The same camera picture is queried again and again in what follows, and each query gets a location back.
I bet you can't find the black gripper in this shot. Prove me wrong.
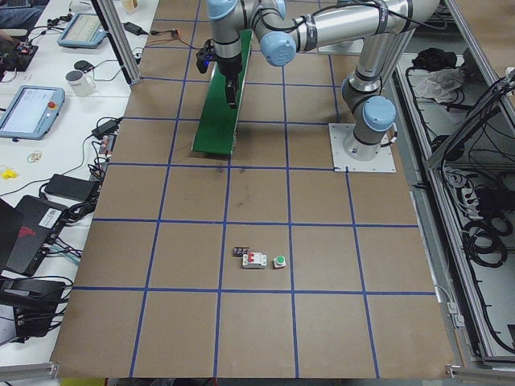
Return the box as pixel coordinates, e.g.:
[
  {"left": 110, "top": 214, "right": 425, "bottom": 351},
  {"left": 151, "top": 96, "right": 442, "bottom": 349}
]
[{"left": 217, "top": 54, "right": 242, "bottom": 108}]

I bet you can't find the dark brown cylindrical capacitor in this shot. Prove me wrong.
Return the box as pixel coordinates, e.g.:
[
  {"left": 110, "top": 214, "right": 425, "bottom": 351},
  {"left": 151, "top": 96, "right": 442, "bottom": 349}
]
[{"left": 233, "top": 247, "right": 250, "bottom": 257}]

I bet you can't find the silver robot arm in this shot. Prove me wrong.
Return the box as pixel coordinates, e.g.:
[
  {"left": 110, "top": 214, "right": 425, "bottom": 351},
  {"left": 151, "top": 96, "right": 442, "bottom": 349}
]
[{"left": 196, "top": 0, "right": 438, "bottom": 161}]

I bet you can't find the green conveyor belt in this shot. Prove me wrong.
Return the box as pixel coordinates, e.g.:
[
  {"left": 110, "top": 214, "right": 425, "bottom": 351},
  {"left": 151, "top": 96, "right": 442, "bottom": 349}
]
[{"left": 192, "top": 30, "right": 253, "bottom": 155}]

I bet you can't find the white mug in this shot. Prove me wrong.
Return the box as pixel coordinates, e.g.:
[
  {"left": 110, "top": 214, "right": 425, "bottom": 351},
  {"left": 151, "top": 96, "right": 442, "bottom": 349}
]
[{"left": 65, "top": 70, "right": 96, "bottom": 97}]

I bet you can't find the blue teach pendant far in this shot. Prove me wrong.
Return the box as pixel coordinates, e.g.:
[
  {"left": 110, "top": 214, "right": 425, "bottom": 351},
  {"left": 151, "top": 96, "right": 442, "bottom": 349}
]
[{"left": 57, "top": 13, "right": 106, "bottom": 49}]

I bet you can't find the blue teach pendant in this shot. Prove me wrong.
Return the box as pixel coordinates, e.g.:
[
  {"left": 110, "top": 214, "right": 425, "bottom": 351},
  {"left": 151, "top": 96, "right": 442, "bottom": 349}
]
[
  {"left": 57, "top": 13, "right": 106, "bottom": 49},
  {"left": 1, "top": 85, "right": 65, "bottom": 140}
]

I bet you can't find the white red circuit breaker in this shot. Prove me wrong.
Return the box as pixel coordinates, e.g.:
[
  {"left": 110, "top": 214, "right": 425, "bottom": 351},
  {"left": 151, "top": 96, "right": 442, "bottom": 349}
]
[{"left": 242, "top": 252, "right": 267, "bottom": 269}]

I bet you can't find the green push button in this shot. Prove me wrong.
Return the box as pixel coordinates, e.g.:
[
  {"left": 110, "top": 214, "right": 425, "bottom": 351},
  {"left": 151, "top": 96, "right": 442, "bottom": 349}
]
[{"left": 273, "top": 256, "right": 286, "bottom": 269}]

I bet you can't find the black power adapter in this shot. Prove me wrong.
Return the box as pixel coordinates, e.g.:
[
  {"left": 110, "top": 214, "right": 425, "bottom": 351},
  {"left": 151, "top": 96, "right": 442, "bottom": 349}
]
[{"left": 44, "top": 174, "right": 100, "bottom": 202}]

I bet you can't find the blue teach pendant near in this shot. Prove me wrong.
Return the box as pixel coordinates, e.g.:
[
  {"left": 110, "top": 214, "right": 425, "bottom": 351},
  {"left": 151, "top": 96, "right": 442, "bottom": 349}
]
[{"left": 1, "top": 85, "right": 65, "bottom": 140}]

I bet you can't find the black laptop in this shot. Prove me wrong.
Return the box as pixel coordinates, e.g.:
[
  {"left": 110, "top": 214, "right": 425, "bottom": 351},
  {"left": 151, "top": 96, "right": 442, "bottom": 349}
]
[{"left": 1, "top": 195, "right": 68, "bottom": 277}]

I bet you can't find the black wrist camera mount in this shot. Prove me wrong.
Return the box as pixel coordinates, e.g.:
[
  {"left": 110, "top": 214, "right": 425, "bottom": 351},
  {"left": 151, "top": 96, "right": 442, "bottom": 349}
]
[{"left": 196, "top": 39, "right": 218, "bottom": 74}]

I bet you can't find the aluminium frame post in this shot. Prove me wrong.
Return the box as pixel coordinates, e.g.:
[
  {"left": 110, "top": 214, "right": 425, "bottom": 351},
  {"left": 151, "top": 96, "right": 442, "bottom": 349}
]
[{"left": 92, "top": 0, "right": 141, "bottom": 87}]

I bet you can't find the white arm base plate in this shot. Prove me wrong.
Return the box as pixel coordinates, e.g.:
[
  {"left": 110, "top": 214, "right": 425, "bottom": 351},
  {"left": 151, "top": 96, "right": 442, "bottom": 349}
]
[{"left": 328, "top": 123, "right": 396, "bottom": 173}]

